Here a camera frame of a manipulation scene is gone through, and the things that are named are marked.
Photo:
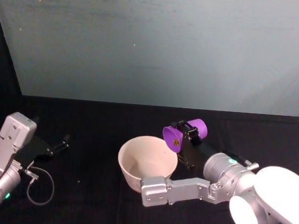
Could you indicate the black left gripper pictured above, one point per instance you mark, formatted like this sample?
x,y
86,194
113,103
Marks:
x,y
35,148

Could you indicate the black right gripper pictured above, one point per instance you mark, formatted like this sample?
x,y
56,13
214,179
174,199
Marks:
x,y
195,151

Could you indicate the purple plastic cup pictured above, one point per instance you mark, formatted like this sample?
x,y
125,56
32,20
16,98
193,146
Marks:
x,y
200,129

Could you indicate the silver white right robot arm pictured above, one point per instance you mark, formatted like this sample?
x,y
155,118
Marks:
x,y
239,178

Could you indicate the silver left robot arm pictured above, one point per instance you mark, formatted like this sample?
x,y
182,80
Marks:
x,y
9,144

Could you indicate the small brown food pieces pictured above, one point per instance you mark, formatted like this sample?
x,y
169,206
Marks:
x,y
176,143

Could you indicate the white round bowl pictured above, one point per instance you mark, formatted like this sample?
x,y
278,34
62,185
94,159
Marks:
x,y
147,155

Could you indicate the black table cloth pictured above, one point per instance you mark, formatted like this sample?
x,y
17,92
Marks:
x,y
95,210

